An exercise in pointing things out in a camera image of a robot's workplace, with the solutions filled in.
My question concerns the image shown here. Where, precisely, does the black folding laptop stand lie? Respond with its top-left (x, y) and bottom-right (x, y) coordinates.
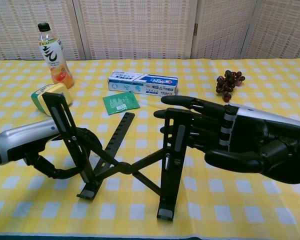
top-left (41, 91), bottom-right (193, 222)

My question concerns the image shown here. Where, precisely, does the white woven screen panel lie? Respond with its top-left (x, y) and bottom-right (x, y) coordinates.
top-left (241, 0), bottom-right (300, 60)
top-left (72, 0), bottom-right (198, 61)
top-left (191, 0), bottom-right (262, 60)
top-left (0, 0), bottom-right (87, 65)

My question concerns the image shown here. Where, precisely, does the green sachet packet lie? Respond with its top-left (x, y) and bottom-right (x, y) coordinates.
top-left (102, 91), bottom-right (141, 116)

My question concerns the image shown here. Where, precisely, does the yellow white checkered tablecloth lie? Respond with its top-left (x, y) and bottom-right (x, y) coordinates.
top-left (0, 57), bottom-right (300, 238)

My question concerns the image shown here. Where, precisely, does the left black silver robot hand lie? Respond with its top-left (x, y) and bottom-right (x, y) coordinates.
top-left (0, 118), bottom-right (103, 180)

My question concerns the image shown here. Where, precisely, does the plastic tea drink bottle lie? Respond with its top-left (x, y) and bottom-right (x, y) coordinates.
top-left (37, 22), bottom-right (75, 90)

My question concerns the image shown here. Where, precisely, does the dark red grape bunch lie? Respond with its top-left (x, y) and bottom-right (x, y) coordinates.
top-left (215, 69), bottom-right (246, 103)

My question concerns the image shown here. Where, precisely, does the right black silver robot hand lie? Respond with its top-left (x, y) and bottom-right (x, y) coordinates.
top-left (153, 95), bottom-right (300, 185)

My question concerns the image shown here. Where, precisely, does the blue white toothpaste box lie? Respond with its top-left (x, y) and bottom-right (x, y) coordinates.
top-left (107, 70), bottom-right (179, 98)

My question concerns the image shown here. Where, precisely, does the yellow green tape roll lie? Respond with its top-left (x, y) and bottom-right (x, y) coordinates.
top-left (30, 83), bottom-right (74, 117)

